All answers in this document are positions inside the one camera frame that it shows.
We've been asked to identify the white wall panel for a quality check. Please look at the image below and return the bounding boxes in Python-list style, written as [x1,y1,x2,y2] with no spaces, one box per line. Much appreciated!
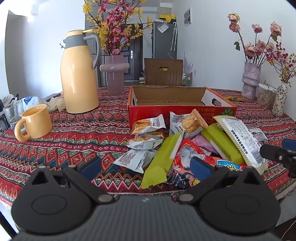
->
[184,7,192,26]

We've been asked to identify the yellow thermos jug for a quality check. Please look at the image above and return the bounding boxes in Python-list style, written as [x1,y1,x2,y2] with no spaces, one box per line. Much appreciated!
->
[60,30,102,114]

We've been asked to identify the yellow ceramic mug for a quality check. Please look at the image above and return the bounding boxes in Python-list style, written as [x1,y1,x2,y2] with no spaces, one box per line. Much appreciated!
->
[14,104,53,142]

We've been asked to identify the pink and yellow artificial flowers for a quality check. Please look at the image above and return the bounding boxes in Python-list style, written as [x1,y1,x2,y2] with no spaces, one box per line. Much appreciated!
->
[83,0,176,56]

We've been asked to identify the white and blue plastic bag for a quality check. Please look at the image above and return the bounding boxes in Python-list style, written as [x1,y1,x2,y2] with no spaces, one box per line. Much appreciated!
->
[22,96,47,110]

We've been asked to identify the green snack packet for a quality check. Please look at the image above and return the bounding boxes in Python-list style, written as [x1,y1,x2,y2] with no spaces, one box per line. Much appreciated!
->
[201,124,245,165]
[141,132,185,189]

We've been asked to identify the white folded umbrella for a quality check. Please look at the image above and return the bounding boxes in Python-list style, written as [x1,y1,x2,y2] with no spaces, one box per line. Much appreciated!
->
[171,22,178,51]

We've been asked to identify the patterned red tablecloth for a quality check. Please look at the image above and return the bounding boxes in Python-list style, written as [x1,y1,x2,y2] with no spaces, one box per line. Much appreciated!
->
[0,86,296,209]

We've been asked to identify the dried pink roses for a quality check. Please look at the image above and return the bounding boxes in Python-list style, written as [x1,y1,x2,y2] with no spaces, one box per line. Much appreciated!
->
[228,13,282,65]

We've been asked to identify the small white snack packet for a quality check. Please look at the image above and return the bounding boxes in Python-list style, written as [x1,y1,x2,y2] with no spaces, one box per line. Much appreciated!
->
[248,127,269,149]

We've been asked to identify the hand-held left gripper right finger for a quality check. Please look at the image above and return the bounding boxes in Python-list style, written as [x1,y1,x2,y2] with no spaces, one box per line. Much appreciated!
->
[177,156,263,205]

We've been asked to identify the purple textured vase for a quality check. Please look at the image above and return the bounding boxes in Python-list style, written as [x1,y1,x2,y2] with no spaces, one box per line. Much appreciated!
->
[242,62,262,100]

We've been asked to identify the dark entrance door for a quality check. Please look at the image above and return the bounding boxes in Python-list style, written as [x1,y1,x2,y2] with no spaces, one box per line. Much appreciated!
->
[120,23,144,81]

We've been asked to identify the glass jar with grains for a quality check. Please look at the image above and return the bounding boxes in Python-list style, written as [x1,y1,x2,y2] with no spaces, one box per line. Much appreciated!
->
[257,83,277,109]

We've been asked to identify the red cardboard box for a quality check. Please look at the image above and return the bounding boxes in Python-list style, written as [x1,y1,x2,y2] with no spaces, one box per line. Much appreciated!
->
[128,86,237,136]

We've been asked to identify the large white noodle packet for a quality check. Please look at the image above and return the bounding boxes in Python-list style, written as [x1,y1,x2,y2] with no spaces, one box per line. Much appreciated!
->
[213,115,269,174]

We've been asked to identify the small floral vase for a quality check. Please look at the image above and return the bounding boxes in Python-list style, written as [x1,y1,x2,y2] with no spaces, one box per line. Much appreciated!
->
[272,81,288,116]

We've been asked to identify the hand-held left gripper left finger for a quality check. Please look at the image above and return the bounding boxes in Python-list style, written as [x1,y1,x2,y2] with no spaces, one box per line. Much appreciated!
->
[30,157,115,205]

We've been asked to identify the orange-edged cracker packet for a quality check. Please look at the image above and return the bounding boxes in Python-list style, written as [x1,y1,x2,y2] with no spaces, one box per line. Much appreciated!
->
[181,109,208,139]

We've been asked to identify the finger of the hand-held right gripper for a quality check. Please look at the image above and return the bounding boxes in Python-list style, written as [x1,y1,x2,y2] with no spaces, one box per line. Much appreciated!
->
[259,144,296,178]
[283,138,296,151]

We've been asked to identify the pink snack packet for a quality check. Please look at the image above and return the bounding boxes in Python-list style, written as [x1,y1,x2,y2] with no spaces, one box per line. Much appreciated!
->
[192,134,218,156]

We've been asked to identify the red cartoon chips bag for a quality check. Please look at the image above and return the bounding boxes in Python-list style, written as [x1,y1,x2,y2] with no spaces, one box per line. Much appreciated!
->
[166,139,247,188]

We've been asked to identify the crumpled white cloth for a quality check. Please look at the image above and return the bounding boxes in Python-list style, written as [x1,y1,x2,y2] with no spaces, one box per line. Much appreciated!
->
[46,97,66,112]

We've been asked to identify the clear drinking glass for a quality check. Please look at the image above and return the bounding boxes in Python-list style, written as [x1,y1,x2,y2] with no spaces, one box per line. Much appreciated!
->
[3,97,25,130]

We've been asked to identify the grey refrigerator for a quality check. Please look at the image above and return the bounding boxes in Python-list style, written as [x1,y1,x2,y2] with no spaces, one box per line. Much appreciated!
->
[151,20,177,59]

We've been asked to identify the yellow and black box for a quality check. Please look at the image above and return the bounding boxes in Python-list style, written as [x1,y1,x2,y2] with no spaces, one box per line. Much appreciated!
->
[158,6,176,22]

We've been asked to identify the dark flat object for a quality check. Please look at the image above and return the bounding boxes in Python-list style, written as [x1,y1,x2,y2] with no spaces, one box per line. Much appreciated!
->
[44,93,62,101]

